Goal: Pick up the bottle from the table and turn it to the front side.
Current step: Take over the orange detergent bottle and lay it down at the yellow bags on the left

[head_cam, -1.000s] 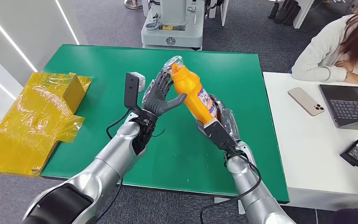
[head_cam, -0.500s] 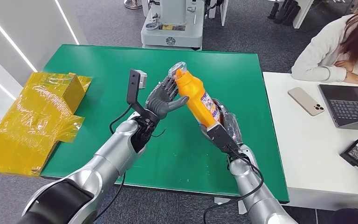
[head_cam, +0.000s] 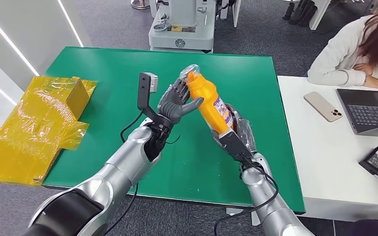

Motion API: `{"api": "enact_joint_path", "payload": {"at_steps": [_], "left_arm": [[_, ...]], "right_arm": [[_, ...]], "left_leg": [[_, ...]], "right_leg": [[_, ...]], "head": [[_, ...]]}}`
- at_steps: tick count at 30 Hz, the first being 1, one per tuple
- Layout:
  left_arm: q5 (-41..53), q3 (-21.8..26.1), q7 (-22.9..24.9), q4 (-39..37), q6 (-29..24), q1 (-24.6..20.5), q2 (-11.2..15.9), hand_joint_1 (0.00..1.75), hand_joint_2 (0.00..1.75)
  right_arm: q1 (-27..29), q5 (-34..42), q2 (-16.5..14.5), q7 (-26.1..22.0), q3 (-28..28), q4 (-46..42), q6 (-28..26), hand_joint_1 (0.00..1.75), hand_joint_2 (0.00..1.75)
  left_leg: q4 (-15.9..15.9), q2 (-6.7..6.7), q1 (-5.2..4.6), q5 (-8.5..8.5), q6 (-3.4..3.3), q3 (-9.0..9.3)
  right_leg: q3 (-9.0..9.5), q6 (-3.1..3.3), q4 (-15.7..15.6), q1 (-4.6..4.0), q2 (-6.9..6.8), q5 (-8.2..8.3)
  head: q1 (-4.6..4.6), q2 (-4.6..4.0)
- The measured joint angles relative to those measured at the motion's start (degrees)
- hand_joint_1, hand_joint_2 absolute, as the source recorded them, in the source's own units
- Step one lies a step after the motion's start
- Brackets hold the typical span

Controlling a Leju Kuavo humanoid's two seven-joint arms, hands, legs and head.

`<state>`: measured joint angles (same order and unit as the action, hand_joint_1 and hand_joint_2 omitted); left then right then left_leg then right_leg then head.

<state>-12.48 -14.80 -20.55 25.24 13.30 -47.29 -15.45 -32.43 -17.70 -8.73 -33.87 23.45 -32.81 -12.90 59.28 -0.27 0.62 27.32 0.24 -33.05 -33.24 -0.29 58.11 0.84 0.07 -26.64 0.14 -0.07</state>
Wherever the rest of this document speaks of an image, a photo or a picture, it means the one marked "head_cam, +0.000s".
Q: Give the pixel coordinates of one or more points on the white furniture leg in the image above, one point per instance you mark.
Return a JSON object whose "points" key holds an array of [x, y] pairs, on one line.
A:
{"points": [[236, 13]]}

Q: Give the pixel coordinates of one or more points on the person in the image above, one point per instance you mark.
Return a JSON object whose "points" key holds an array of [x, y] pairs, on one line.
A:
{"points": [[339, 55]]}

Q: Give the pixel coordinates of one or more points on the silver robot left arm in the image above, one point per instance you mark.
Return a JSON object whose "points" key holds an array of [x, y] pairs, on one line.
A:
{"points": [[110, 182]]}

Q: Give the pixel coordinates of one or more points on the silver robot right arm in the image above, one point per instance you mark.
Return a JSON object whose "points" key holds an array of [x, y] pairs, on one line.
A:
{"points": [[270, 208]]}

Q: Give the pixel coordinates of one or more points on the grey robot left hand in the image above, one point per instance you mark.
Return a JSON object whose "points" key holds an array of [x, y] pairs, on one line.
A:
{"points": [[172, 109]]}

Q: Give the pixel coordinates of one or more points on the white table foot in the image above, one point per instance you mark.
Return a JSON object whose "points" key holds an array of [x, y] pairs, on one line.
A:
{"points": [[229, 211]]}

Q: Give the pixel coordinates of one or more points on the pale grey machine base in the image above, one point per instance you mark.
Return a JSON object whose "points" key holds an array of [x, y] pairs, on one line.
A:
{"points": [[182, 35]]}

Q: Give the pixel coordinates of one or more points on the grey laptop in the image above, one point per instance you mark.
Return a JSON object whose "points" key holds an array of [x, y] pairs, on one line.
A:
{"points": [[371, 112]]}

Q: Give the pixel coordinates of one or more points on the metal stanchion base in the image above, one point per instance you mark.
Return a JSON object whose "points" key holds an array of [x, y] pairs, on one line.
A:
{"points": [[140, 4]]}

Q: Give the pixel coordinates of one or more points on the yellow taped cardboard box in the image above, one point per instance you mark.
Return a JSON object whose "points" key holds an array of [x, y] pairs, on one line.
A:
{"points": [[32, 130]]}

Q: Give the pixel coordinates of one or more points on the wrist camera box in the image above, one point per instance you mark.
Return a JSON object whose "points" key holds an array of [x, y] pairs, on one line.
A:
{"points": [[143, 91], [234, 145]]}

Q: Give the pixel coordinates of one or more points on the beige smartphone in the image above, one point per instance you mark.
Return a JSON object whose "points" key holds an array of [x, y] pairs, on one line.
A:
{"points": [[322, 106]]}

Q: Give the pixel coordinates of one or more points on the white desk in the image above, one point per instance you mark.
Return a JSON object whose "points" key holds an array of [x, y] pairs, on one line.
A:
{"points": [[319, 13]]}

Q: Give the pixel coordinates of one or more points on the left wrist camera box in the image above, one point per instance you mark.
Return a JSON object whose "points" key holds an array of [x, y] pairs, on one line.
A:
{"points": [[143, 91]]}

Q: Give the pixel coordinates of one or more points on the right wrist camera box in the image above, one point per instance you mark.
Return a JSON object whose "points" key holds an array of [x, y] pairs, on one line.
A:
{"points": [[234, 145]]}

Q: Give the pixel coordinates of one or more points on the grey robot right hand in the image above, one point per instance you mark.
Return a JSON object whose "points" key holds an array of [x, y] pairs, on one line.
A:
{"points": [[246, 133]]}

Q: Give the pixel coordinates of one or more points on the orange plastic bottle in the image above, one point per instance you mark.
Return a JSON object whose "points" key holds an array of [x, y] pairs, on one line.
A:
{"points": [[208, 104]]}

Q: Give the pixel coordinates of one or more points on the black power adapter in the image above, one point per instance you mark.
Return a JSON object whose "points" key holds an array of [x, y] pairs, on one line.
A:
{"points": [[375, 160]]}

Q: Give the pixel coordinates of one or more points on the black boots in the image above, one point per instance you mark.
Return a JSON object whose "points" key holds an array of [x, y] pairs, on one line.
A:
{"points": [[301, 13]]}

